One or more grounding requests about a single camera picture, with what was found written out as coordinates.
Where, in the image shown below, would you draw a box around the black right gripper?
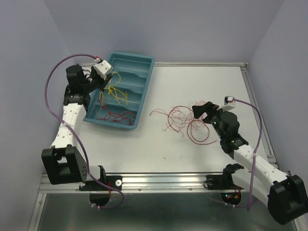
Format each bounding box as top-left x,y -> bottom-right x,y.
192,101 -> 229,140

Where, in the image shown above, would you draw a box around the yellow wires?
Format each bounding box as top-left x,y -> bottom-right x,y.
98,71 -> 129,105

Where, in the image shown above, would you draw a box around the red yellow wire bundle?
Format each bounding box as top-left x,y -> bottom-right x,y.
149,100 -> 218,145

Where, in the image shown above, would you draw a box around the teal plastic compartment tray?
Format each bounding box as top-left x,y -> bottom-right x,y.
84,52 -> 155,130

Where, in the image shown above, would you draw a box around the separated red wire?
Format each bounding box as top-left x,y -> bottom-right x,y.
95,100 -> 142,126

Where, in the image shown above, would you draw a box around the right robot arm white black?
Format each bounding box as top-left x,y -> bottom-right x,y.
192,97 -> 308,225

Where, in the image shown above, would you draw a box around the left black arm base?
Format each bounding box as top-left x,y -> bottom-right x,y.
78,175 -> 124,210

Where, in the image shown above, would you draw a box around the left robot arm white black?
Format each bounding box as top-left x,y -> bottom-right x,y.
41,61 -> 113,185

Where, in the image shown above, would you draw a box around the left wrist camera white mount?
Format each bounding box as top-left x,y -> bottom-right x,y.
93,56 -> 113,80

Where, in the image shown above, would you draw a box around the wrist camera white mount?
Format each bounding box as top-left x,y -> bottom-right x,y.
93,56 -> 113,80
217,96 -> 236,111

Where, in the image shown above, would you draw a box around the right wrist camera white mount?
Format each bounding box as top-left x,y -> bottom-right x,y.
217,96 -> 236,111

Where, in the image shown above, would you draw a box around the aluminium mounting rail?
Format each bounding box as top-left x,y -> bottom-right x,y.
39,171 -> 292,193

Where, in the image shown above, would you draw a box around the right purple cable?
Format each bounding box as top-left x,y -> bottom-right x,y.
232,98 -> 263,212

